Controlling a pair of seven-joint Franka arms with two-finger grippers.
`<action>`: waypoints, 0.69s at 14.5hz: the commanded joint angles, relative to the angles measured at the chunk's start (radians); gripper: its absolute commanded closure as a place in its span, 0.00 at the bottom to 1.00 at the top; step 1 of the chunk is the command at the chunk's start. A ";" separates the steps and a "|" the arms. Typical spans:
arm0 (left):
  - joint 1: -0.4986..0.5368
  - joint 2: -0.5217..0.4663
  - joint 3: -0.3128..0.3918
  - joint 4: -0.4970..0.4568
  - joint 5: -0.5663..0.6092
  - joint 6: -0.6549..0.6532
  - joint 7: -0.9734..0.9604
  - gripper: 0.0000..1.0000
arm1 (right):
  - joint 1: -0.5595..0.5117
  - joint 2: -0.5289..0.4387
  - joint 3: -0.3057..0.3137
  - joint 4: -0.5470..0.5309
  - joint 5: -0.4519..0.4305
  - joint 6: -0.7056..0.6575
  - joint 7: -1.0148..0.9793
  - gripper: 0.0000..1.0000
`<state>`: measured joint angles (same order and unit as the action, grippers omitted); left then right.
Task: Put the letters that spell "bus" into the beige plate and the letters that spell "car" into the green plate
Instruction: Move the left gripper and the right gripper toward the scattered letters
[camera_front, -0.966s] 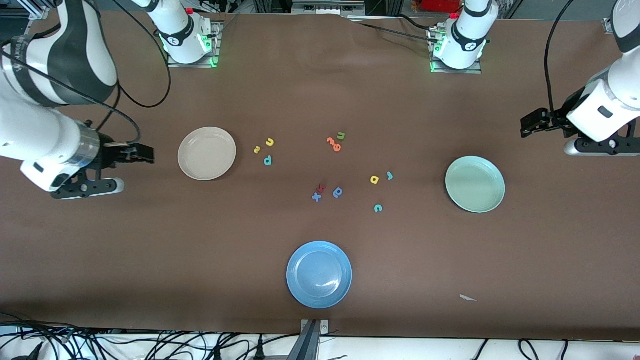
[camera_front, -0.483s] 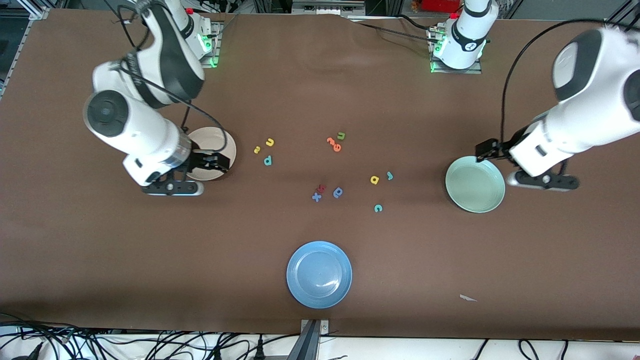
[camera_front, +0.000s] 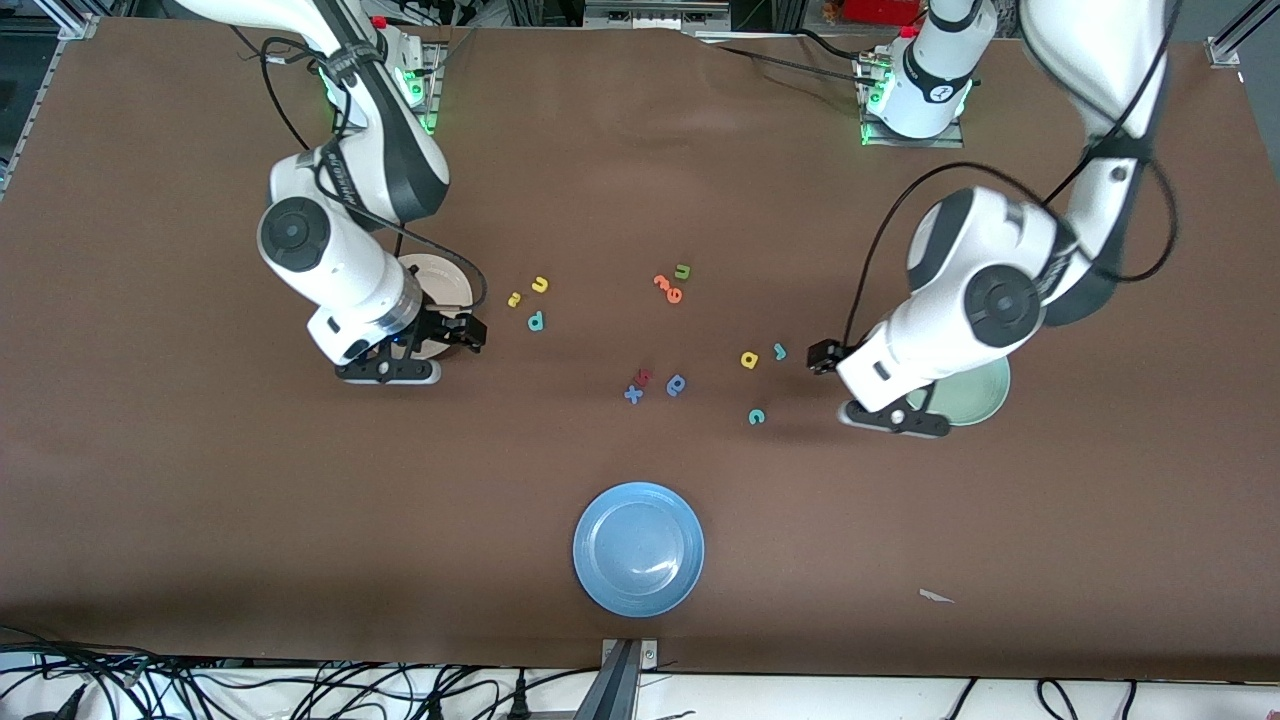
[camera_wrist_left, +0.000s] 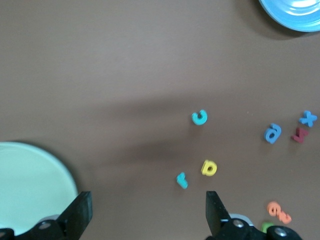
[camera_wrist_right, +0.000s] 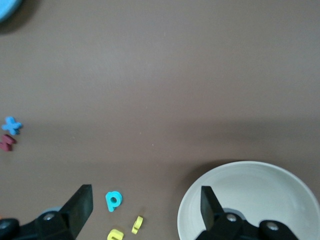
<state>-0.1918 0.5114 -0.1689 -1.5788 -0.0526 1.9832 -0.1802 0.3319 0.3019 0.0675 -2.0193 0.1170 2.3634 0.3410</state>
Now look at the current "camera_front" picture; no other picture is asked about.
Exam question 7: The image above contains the blue plate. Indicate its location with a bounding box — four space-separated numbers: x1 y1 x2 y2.
572 482 706 618

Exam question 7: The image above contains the beige brown plate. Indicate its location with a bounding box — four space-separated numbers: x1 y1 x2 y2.
398 253 474 362

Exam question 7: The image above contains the grey metal device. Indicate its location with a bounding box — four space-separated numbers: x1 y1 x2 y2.
585 0 731 31

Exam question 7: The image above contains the black jack plug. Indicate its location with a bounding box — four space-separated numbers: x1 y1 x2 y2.
20 683 91 720

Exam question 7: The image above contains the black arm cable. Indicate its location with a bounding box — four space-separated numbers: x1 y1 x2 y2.
230 25 489 321
843 0 1183 351

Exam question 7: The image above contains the long black table cable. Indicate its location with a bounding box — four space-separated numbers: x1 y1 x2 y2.
715 45 871 86

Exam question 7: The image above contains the metal table bracket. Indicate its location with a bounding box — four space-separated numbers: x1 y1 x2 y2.
598 638 661 720

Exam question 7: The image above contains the short aluminium profile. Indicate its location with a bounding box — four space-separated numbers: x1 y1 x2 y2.
1205 0 1280 69

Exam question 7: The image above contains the long aluminium profile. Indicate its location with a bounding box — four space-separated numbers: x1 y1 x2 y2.
0 0 99 196

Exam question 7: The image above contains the pale green plate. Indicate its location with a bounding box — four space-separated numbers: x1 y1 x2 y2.
905 355 1012 428

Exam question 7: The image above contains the red box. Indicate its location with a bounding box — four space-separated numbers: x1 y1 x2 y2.
845 0 921 26

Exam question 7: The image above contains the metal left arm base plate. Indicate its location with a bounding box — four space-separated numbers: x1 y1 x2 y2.
860 55 966 149

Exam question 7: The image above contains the short black table cable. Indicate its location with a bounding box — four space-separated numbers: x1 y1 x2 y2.
795 28 869 61

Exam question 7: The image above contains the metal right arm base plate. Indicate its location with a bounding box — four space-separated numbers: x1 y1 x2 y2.
395 40 441 136

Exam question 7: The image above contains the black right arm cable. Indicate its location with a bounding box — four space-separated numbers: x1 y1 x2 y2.
230 25 489 321

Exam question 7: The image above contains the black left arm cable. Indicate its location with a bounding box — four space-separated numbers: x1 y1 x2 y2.
843 0 1183 351

